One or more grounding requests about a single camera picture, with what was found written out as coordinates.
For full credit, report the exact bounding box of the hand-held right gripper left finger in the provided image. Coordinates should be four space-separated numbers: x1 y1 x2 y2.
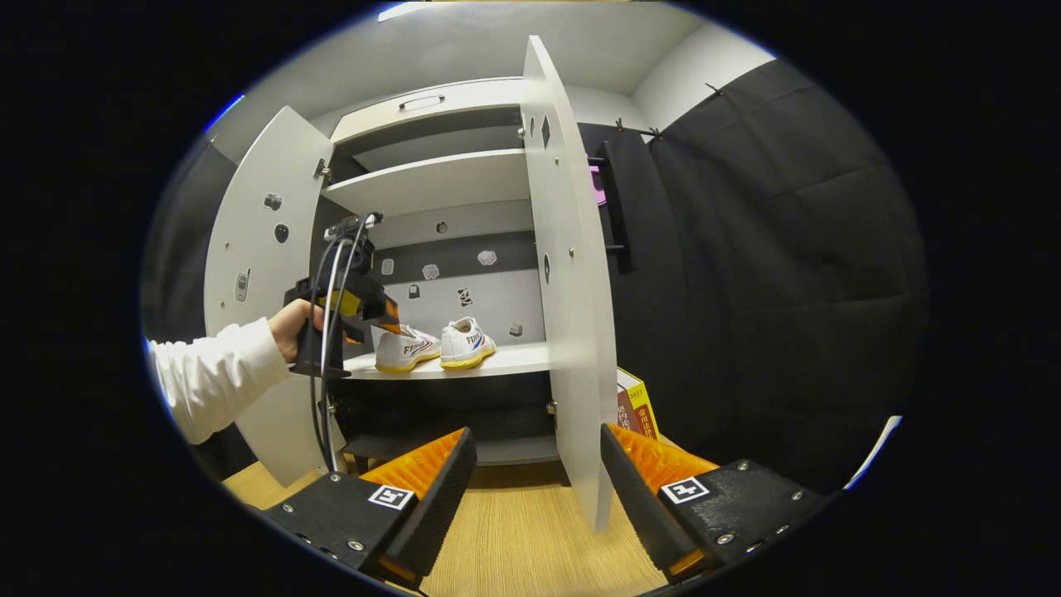
264 427 479 584

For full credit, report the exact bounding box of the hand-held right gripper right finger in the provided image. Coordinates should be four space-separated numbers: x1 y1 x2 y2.
598 421 827 581

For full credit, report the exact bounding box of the white shoe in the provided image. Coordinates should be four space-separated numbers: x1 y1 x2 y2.
371 323 442 373
439 317 497 371

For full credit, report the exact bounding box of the white cabinet door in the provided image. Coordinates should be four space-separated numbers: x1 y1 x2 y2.
521 35 618 533
203 105 337 488

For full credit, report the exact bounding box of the white shoe cabinet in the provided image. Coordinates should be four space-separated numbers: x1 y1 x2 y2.
203 35 631 533

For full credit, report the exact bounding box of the yellow book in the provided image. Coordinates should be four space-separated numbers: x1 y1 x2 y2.
618 367 660 440

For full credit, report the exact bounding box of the black backdrop cloth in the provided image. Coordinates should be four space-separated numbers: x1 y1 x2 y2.
141 58 929 498

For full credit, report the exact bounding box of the black cable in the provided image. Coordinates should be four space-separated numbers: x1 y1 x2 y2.
308 217 374 465

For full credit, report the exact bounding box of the black right door handle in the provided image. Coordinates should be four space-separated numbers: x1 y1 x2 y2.
595 141 627 254

